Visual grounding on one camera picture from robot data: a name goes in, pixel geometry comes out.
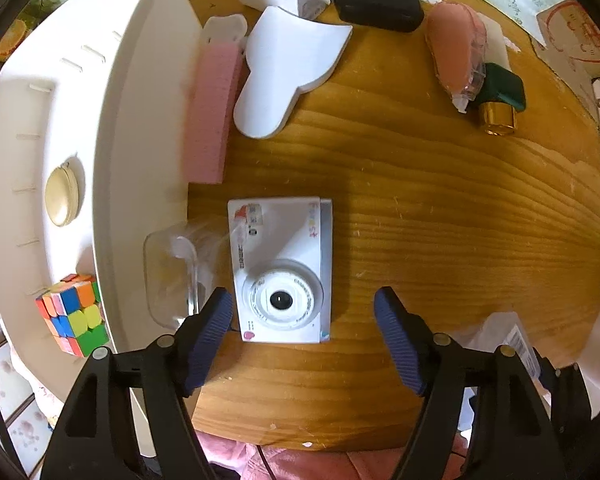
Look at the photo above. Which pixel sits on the cardboard piece with red print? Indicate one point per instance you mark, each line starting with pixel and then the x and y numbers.
pixel 571 49

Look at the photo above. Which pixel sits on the green bottle with gold cap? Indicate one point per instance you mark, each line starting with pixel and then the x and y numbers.
pixel 500 99

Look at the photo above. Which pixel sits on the clear plastic box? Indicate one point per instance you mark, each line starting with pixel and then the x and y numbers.
pixel 179 271

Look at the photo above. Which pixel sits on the white toy camera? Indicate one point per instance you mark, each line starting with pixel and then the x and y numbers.
pixel 281 251

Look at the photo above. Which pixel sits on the round gold compact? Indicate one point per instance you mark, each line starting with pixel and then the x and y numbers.
pixel 62 196

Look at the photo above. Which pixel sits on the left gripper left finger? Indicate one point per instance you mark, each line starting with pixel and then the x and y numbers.
pixel 95 434

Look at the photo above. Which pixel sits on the colourful puzzle cube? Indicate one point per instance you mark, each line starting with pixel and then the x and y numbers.
pixel 72 312

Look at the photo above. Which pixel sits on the black rectangular case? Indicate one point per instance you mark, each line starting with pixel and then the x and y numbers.
pixel 396 15

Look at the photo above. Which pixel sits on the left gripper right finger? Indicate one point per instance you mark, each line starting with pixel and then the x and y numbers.
pixel 512 437

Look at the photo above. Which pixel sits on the pink sponge block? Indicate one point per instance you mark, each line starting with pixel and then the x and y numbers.
pixel 210 112

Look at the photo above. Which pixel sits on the pink item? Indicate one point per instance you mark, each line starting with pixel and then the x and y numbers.
pixel 456 39

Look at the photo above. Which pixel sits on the white plastic storage bin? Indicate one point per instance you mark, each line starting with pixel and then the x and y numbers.
pixel 101 85

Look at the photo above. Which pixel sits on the white foam shape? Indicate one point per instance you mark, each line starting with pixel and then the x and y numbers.
pixel 287 56

